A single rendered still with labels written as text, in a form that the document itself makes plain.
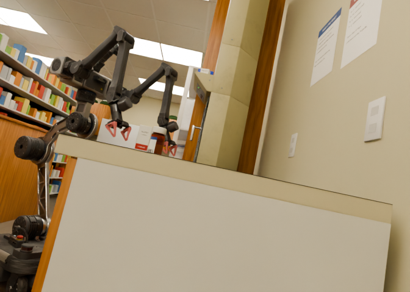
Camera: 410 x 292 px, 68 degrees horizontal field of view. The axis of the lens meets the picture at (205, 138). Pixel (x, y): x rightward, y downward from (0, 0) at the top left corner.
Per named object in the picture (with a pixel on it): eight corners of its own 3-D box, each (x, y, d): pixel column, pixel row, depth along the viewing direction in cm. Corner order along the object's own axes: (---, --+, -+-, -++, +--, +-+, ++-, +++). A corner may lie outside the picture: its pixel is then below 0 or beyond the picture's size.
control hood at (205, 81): (207, 105, 203) (210, 91, 204) (211, 91, 171) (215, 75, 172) (190, 101, 202) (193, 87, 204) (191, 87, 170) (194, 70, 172)
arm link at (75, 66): (129, 27, 188) (118, 18, 179) (137, 41, 182) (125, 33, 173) (80, 74, 198) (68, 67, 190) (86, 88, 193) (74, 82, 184)
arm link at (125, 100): (116, 100, 178) (106, 95, 170) (132, 91, 174) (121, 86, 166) (119, 117, 174) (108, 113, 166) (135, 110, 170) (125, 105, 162)
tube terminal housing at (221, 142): (230, 181, 197) (251, 71, 208) (238, 182, 165) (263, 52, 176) (192, 174, 196) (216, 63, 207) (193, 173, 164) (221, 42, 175)
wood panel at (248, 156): (249, 186, 205) (284, 0, 225) (251, 186, 202) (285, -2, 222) (179, 171, 204) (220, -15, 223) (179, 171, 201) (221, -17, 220)
